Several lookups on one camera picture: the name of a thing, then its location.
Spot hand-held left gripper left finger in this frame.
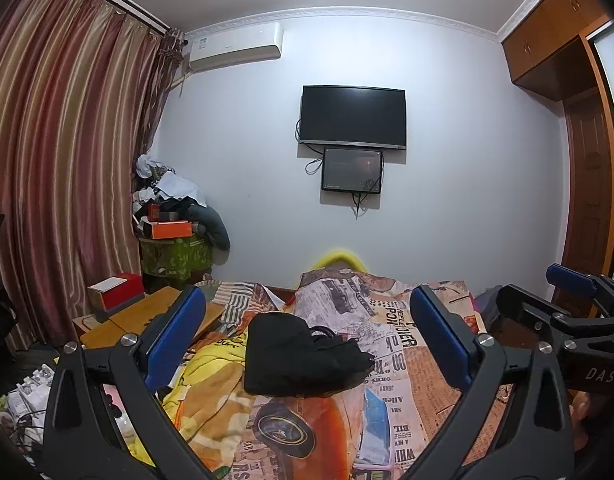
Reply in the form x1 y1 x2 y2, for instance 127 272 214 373
43 284 208 480

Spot red box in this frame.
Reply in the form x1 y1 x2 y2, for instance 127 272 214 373
87 272 144 313

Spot orange box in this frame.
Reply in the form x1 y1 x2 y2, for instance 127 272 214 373
149 220 194 240

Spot white air conditioner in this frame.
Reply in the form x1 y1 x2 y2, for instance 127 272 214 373
187 22 284 72

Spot yellow plastic object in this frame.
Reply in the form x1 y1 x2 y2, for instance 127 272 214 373
307 247 370 273

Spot wooden folding lap table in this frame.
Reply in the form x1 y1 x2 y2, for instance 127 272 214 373
72 285 225 351

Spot pile of clothes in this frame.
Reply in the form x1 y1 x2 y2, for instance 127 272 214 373
132 154 208 223

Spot purple backpack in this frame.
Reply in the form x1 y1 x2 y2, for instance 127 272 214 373
474 285 505 333

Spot wooden overhead cabinet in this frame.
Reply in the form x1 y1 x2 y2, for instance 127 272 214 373
499 0 614 103

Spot striped brown curtain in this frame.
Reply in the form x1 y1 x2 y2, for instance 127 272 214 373
0 0 188 356

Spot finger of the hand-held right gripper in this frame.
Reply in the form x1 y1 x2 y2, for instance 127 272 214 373
497 284 614 343
546 263 614 316

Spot yellow blanket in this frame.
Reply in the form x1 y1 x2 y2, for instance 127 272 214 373
129 335 260 468

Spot newspaper print bed sheet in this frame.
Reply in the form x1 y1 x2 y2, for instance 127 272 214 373
187 267 518 480

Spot black wall television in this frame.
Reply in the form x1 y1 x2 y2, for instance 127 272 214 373
298 85 406 151

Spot black hooded jacket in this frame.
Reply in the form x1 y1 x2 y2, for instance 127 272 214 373
244 311 375 397

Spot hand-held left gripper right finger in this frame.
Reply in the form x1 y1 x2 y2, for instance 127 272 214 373
409 284 575 480

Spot small black wall monitor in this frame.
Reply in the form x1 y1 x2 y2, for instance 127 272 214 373
321 147 384 194

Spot person's right hand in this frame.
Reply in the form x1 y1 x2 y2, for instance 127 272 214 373
572 390 608 423

